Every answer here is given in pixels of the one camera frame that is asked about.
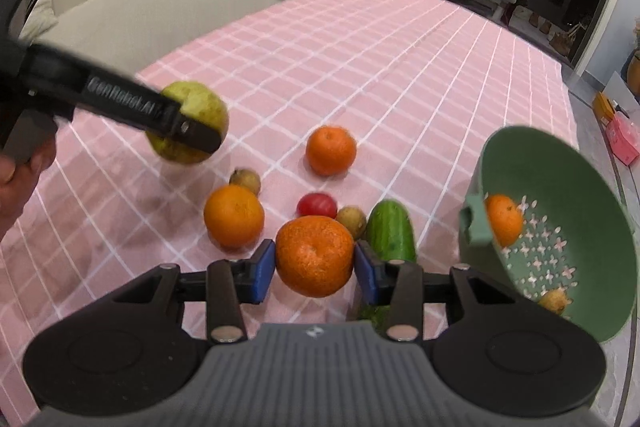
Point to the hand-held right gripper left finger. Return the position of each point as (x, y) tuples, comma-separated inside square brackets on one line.
[(265, 272)]

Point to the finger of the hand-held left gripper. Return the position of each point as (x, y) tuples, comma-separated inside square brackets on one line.
[(197, 134)]

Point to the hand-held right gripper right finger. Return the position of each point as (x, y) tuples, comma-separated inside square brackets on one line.
[(366, 274)]

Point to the yellow-green pear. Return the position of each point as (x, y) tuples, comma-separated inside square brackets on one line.
[(206, 103)]

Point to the green cucumber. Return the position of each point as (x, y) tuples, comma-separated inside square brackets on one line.
[(392, 232)]

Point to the orange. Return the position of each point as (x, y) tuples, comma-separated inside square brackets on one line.
[(233, 217), (314, 256), (331, 151), (505, 219)]

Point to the small brown fruit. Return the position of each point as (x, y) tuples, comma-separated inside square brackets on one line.
[(351, 222), (555, 300), (245, 181)]

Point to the red tomato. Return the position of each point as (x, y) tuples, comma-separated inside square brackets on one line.
[(317, 205)]

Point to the green colander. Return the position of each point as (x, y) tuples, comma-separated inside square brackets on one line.
[(560, 187)]

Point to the person's left hand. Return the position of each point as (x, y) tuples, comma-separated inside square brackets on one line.
[(17, 192)]

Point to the pink checked tablecloth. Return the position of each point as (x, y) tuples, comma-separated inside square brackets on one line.
[(380, 72)]

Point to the orange box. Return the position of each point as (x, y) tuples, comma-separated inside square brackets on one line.
[(604, 106)]

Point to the brown shoe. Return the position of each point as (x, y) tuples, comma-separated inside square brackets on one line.
[(560, 42)]

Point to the orange ball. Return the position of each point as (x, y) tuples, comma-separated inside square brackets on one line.
[(634, 72)]

